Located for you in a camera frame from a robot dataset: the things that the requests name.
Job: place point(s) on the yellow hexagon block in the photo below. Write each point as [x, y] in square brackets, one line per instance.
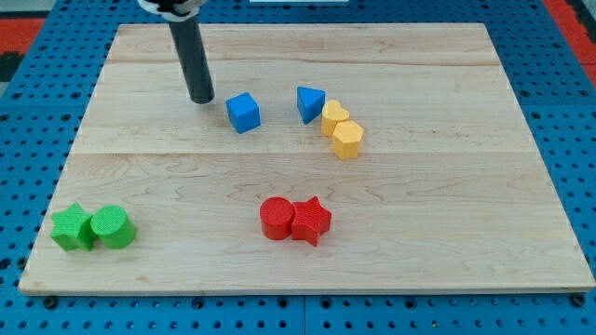
[346, 139]

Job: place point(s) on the green circle block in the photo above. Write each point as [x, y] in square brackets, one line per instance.
[113, 227]

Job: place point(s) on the red circle block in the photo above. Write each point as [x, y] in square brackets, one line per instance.
[276, 214]

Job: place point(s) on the light wooden board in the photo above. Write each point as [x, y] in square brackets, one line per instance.
[449, 194]

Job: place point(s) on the yellow heart block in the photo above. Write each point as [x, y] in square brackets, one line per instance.
[332, 113]

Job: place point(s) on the red star block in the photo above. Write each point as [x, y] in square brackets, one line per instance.
[311, 220]

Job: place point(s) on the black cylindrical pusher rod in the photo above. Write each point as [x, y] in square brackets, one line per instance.
[192, 57]

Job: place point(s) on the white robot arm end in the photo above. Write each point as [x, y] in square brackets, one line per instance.
[173, 10]

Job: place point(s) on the green star block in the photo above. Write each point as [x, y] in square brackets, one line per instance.
[72, 229]

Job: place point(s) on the blue cube block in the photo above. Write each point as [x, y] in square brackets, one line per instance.
[243, 112]

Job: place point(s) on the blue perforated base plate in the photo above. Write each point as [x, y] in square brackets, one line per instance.
[44, 103]

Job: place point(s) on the blue triangle block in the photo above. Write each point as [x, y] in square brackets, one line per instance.
[310, 102]

